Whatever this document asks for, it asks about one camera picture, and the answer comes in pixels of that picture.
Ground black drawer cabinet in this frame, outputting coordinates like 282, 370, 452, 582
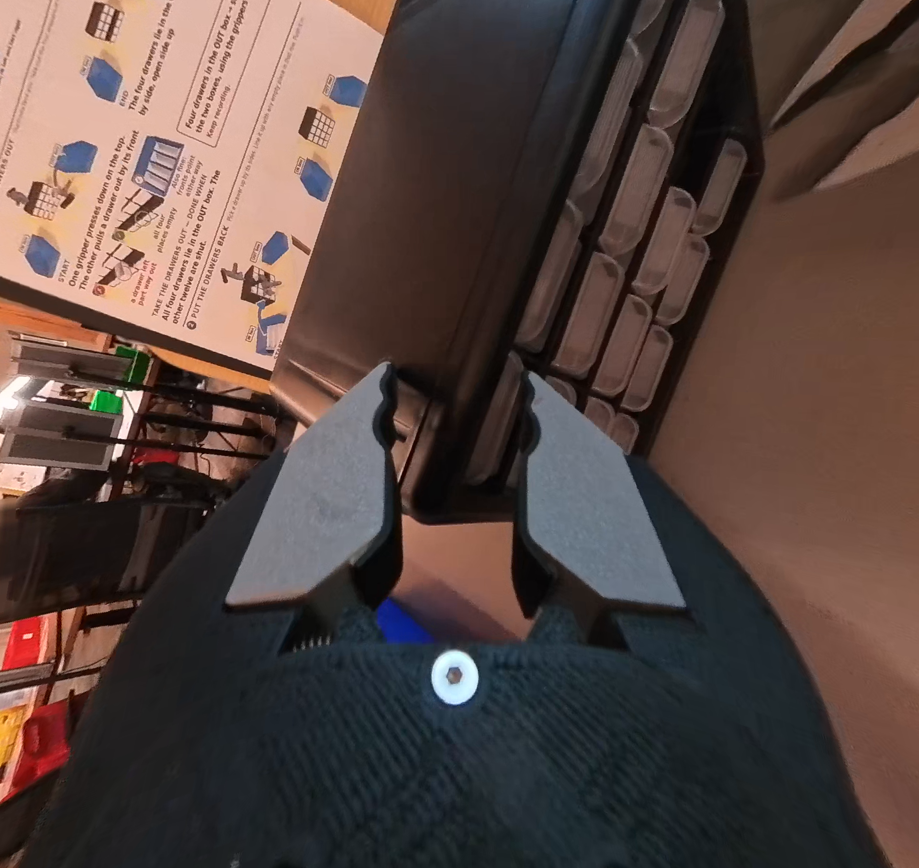
269, 0, 768, 524

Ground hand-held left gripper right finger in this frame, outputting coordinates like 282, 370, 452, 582
512, 370, 688, 623

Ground blue plastic bin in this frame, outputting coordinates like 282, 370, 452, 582
373, 595, 435, 646

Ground red storage crate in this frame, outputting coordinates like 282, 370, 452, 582
0, 613, 60, 671

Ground white instruction poster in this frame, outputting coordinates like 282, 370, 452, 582
0, 0, 399, 374

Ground set of clear cabinet drawers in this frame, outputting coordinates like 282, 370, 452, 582
467, 0, 748, 485

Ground grey metal rack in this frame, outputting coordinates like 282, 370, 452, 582
0, 333, 123, 473

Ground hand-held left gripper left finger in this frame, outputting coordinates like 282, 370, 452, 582
224, 360, 404, 616

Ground brown cardboard box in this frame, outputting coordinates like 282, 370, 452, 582
768, 0, 919, 194

